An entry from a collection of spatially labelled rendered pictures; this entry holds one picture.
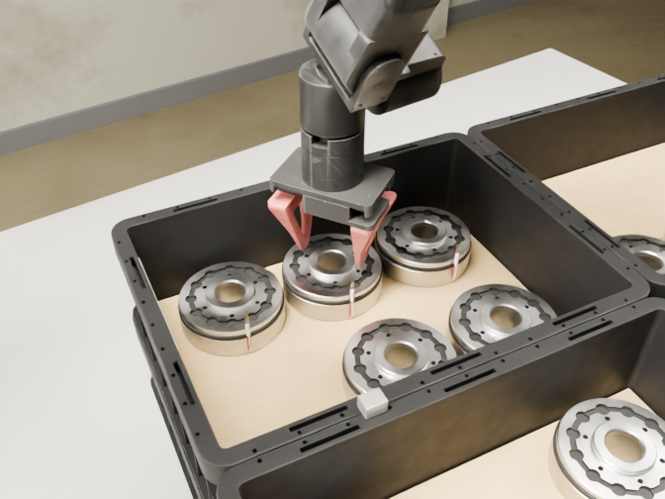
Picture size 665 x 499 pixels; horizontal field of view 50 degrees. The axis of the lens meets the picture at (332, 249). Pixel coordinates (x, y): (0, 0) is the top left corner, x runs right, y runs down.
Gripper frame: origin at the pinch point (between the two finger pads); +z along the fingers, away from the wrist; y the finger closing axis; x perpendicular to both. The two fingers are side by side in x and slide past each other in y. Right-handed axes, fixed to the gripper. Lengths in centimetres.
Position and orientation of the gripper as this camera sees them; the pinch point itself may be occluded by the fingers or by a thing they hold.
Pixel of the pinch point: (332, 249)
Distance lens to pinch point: 71.5
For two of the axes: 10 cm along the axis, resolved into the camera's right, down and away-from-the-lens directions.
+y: -9.1, -2.7, 3.2
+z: 0.0, 7.6, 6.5
